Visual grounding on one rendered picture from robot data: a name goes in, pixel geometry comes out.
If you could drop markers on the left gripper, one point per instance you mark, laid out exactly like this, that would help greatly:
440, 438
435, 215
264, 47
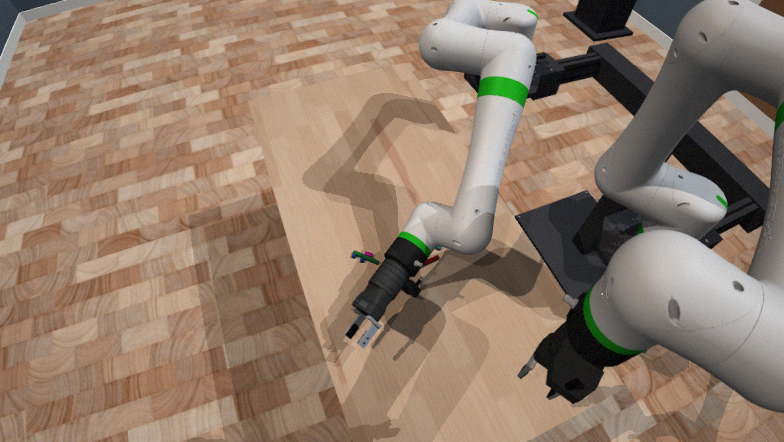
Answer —
565, 367

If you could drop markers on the dark green rod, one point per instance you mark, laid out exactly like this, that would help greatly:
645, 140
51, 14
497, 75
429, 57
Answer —
370, 259

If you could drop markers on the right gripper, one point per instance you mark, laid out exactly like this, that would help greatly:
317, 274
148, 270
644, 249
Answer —
403, 260

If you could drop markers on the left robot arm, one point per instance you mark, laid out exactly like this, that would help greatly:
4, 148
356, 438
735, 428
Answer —
669, 289

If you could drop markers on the red rod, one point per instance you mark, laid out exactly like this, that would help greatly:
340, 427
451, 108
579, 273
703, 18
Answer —
428, 261

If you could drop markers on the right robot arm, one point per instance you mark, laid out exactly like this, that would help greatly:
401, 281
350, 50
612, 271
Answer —
465, 42

